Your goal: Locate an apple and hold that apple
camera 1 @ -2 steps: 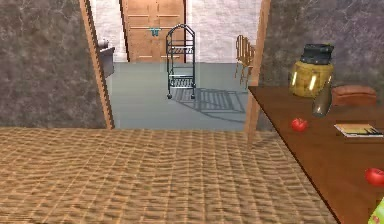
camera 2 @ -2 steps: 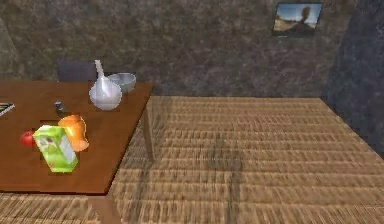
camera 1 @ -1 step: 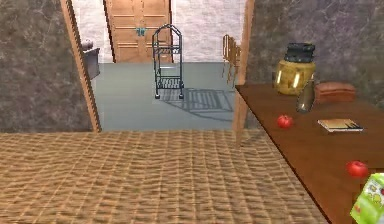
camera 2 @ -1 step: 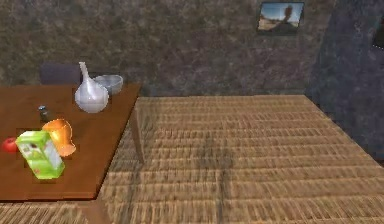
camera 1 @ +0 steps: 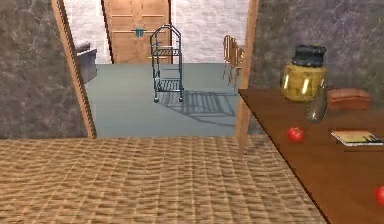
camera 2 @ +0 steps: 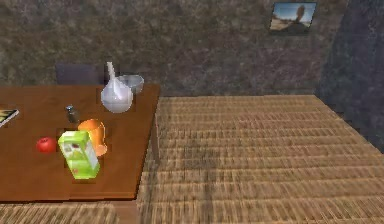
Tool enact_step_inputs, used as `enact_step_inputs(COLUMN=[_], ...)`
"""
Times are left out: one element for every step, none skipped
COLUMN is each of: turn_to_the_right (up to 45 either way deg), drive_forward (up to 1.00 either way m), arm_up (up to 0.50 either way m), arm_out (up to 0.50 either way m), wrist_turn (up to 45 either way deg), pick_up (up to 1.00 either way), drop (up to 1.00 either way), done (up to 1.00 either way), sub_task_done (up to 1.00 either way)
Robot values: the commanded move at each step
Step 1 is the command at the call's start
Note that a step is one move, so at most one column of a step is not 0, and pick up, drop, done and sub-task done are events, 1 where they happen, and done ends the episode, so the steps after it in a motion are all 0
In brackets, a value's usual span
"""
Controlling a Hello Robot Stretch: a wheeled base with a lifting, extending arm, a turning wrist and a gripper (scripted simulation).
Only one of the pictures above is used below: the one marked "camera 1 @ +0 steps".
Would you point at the red apple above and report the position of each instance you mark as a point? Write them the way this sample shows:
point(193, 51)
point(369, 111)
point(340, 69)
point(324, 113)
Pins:
point(380, 195)

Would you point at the dark metal wheeled cart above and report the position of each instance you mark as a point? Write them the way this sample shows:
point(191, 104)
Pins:
point(166, 66)

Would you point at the brown wooden chair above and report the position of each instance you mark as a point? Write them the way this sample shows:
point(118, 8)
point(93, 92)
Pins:
point(233, 56)

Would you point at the brown wooden room door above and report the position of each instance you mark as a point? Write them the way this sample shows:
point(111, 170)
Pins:
point(136, 23)

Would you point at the red tomato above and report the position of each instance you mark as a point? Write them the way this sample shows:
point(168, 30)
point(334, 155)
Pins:
point(295, 134)

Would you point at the yellow jar with black lid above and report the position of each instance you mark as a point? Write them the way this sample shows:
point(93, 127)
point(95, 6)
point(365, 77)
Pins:
point(302, 78)

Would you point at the dark grey oval object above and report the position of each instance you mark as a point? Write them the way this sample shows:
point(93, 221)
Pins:
point(316, 108)

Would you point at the brown wooden table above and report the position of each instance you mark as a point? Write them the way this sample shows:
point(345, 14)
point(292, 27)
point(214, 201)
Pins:
point(320, 173)

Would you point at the brown bread loaf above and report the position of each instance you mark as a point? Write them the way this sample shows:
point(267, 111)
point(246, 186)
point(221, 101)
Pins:
point(348, 98)

